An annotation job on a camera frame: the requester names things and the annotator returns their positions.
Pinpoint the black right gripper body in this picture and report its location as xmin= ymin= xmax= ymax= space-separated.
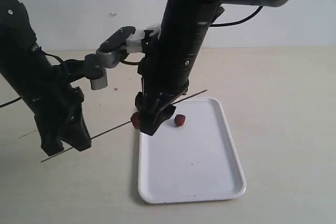
xmin=135 ymin=35 xmax=196 ymax=116

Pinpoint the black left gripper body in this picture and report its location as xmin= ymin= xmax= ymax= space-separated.
xmin=18 ymin=61 xmax=84 ymax=143

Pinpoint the red meatball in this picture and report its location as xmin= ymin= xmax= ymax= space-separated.
xmin=174 ymin=114 xmax=186 ymax=127
xmin=130 ymin=111 xmax=141 ymax=130

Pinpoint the thin metal skewer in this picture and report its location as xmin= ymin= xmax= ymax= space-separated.
xmin=40 ymin=89 xmax=208 ymax=163

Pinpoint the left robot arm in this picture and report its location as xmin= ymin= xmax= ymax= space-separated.
xmin=1 ymin=0 xmax=91 ymax=156

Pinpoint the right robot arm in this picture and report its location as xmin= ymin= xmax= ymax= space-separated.
xmin=135 ymin=0 xmax=288 ymax=135

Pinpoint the white rectangular plastic tray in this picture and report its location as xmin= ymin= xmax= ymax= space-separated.
xmin=138 ymin=98 xmax=246 ymax=204

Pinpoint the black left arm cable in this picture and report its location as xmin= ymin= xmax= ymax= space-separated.
xmin=0 ymin=47 xmax=87 ymax=109

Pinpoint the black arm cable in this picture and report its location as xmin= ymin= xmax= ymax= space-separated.
xmin=0 ymin=47 xmax=87 ymax=109
xmin=120 ymin=5 xmax=264 ymax=65

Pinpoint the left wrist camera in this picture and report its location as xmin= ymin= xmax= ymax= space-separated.
xmin=83 ymin=54 xmax=108 ymax=91

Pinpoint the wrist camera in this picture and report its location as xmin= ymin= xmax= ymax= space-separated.
xmin=83 ymin=54 xmax=108 ymax=91
xmin=96 ymin=26 xmax=145 ymax=69

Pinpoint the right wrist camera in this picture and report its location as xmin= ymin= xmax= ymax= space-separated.
xmin=96 ymin=26 xmax=145 ymax=69

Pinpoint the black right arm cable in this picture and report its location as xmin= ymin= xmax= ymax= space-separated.
xmin=120 ymin=5 xmax=264 ymax=65

